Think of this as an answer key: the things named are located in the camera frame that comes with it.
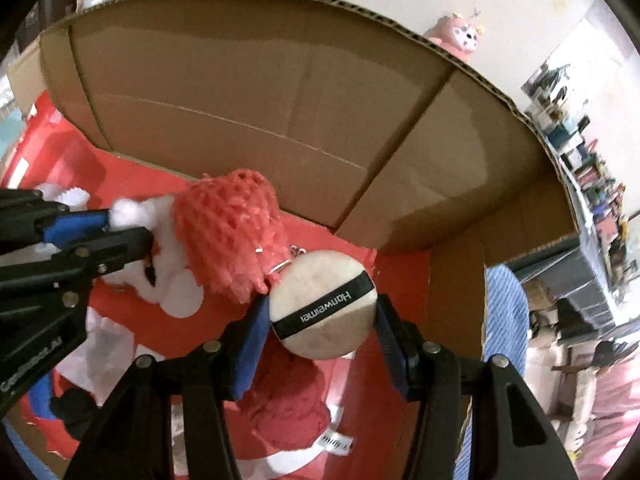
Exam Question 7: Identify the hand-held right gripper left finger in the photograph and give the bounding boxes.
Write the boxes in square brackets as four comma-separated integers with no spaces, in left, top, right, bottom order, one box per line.
[65,295,274,480]

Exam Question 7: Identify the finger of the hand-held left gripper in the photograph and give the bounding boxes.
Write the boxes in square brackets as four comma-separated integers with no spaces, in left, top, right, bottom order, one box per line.
[0,187,114,257]
[0,226,154,292]

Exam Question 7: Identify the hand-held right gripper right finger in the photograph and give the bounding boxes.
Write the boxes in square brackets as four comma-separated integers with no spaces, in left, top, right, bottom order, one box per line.
[374,292,586,480]

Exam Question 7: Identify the white mesh bath pouf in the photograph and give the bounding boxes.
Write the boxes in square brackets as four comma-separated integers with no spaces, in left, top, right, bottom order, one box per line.
[36,183,202,307]

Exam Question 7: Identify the round cream powder puff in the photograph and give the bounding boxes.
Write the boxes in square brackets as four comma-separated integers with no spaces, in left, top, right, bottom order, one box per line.
[268,250,379,360]

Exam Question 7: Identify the red foam fruit net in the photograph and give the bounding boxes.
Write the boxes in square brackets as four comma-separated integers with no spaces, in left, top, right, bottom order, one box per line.
[172,169,289,304]

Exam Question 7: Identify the cardboard box with red lining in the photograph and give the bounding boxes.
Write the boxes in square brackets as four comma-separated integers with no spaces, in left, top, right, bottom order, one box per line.
[0,0,582,480]

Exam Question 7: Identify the red towel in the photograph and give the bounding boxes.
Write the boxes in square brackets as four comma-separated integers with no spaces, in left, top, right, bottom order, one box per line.
[244,350,357,462]

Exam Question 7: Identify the blue cloth piece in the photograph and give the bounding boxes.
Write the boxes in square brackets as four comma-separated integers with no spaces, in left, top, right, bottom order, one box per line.
[22,372,67,424]

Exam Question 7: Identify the white tissue sheet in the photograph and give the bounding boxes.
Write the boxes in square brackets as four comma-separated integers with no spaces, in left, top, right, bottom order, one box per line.
[54,309,142,407]

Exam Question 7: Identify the blue textured blanket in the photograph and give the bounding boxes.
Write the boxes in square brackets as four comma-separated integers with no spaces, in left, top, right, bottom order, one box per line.
[459,262,529,480]

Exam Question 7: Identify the table with dark cloth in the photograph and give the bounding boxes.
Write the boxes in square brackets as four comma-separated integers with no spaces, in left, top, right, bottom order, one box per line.
[515,230,640,343]

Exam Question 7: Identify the row of bottles and toys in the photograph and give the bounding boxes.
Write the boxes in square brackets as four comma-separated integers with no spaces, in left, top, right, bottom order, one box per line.
[522,60,640,271]

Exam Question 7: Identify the pink plush toy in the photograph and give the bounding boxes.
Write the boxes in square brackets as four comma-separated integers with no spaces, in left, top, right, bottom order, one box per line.
[422,7,487,64]

